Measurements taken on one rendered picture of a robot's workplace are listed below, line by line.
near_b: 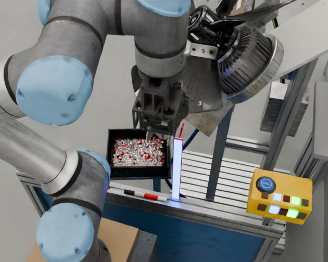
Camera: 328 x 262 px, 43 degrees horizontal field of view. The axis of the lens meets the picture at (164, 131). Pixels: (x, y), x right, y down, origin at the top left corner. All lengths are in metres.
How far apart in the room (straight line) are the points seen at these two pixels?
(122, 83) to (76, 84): 2.40
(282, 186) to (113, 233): 0.47
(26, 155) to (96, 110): 1.85
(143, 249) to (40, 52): 0.77
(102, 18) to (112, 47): 2.59
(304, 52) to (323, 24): 0.10
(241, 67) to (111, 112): 1.48
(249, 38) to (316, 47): 0.20
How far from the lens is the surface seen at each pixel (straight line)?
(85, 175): 0.94
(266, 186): 1.16
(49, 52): 0.47
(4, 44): 3.33
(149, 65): 0.59
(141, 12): 0.53
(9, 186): 2.52
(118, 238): 1.12
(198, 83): 1.20
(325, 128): 1.63
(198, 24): 1.31
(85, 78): 0.47
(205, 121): 1.40
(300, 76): 1.48
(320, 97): 1.72
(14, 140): 0.87
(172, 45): 0.56
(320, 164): 1.87
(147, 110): 0.64
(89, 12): 0.52
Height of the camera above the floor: 2.07
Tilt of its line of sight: 53 degrees down
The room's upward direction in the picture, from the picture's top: straight up
